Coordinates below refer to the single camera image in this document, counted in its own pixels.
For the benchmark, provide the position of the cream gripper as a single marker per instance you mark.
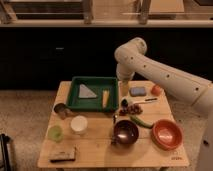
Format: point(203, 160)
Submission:
point(124, 88)

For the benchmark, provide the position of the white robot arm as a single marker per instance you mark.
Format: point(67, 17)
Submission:
point(194, 90)

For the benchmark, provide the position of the blue sponge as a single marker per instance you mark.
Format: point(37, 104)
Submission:
point(137, 91)

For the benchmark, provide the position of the small dark bottle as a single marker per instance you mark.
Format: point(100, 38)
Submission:
point(124, 103)

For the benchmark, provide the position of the dark grape bunch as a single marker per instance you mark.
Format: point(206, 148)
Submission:
point(132, 110)

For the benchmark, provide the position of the green plastic tray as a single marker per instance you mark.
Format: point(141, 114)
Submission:
point(97, 85)

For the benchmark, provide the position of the orange tomato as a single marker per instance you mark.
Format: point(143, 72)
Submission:
point(156, 90)

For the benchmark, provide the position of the green chili pepper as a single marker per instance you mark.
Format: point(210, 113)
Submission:
point(140, 123)

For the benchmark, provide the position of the grey triangular cloth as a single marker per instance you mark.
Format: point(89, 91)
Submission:
point(85, 92)

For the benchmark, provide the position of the dark purple bowl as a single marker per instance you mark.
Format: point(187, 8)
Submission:
point(125, 132)

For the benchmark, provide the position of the white cup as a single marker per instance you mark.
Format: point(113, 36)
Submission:
point(79, 124)

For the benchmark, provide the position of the orange red bowl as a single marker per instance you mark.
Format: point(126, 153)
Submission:
point(166, 134)

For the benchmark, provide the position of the metal cup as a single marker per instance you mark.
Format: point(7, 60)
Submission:
point(61, 110)

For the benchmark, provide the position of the green cup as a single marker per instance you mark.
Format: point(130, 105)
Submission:
point(55, 133)

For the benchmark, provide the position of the brown bread slice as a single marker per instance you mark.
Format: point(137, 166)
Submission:
point(59, 155)

